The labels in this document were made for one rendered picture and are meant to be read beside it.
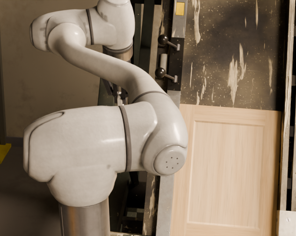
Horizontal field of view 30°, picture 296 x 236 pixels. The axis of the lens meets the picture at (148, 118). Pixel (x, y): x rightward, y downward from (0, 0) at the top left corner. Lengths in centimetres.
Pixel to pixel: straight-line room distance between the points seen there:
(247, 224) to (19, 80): 278
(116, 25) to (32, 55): 283
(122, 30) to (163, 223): 76
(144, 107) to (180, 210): 97
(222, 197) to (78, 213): 100
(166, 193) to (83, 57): 77
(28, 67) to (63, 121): 333
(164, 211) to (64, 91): 252
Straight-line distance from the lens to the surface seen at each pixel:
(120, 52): 159
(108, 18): 151
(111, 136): 102
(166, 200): 198
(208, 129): 203
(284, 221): 199
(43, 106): 444
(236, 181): 202
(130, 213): 341
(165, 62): 206
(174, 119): 106
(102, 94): 203
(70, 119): 103
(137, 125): 103
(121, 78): 128
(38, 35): 152
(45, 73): 434
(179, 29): 208
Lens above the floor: 206
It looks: 23 degrees down
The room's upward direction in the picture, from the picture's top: 3 degrees clockwise
